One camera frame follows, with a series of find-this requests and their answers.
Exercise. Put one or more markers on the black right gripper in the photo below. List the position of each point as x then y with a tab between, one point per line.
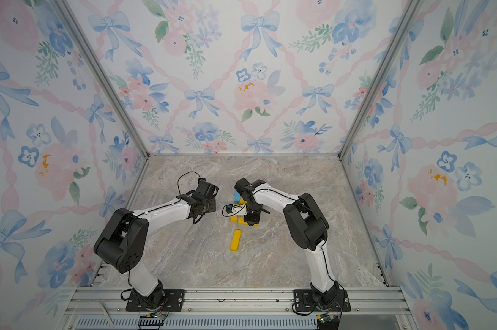
249	218

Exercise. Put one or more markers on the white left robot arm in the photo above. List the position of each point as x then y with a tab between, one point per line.
122	241

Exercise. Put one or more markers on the aluminium right corner post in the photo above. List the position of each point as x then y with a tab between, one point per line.
404	25

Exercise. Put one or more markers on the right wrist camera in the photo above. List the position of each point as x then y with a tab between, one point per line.
244	187

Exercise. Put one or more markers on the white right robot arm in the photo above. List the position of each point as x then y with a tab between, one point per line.
309	230

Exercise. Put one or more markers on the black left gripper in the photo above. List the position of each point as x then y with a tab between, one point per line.
213	205

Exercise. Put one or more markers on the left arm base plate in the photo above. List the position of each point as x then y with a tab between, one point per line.
170	300

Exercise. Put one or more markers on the aluminium left corner post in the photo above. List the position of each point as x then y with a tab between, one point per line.
66	15

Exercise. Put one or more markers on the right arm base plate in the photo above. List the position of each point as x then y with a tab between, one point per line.
313	301

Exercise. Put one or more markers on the aluminium corner post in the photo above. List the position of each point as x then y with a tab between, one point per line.
66	15
404	25

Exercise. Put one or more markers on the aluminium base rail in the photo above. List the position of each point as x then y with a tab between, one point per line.
239	308

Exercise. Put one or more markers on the light blue block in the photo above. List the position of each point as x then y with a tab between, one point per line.
237	197

